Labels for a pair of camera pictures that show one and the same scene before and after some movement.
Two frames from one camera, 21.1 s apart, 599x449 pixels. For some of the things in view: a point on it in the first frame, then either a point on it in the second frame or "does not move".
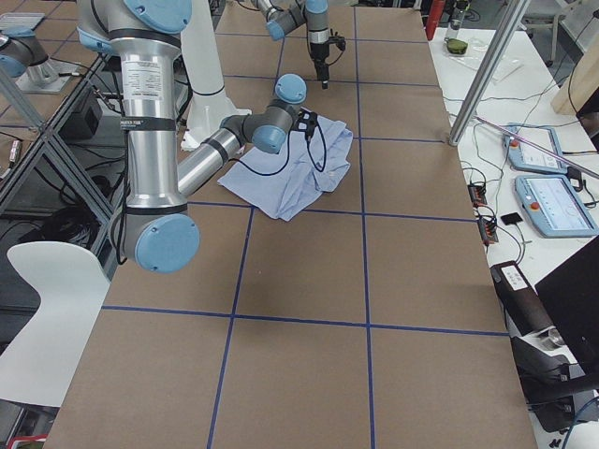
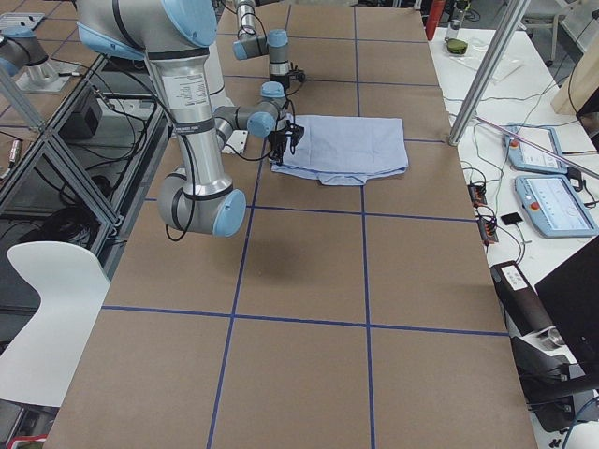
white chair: x=41 y=365 does not move
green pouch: x=455 y=46 does not move
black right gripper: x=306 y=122 -> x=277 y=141
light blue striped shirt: x=291 y=181 -> x=344 y=151
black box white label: x=523 y=310 does not move
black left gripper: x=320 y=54 -> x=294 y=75
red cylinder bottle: x=434 y=14 does not move
